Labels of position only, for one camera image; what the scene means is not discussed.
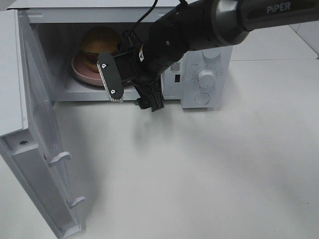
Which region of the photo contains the white microwave door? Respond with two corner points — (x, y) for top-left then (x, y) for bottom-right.
(0, 9), (85, 239)

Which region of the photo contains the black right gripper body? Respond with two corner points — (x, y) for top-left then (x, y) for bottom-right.
(114, 42), (164, 85)

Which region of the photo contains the white microwave oven body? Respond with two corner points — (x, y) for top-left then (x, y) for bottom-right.
(8, 0), (232, 109)

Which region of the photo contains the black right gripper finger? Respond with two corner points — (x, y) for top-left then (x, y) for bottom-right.
(121, 30), (140, 53)
(134, 79), (164, 112)

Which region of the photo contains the round white door button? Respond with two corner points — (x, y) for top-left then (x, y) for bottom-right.
(194, 93), (210, 105)

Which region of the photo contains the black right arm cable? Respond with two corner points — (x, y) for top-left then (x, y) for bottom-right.
(129, 0), (159, 34)

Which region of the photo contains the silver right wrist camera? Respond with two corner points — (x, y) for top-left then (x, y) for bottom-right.
(97, 51), (124, 103)

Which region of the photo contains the pink round plate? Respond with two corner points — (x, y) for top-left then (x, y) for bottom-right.
(71, 51), (104, 87)

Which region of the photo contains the burger with lettuce and cheese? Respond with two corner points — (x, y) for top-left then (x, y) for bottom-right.
(81, 26), (122, 73)

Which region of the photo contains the white timer knob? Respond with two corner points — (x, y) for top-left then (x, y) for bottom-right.
(198, 70), (216, 88)

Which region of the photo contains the upper white power knob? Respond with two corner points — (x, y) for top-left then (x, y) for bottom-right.
(202, 48), (221, 59)

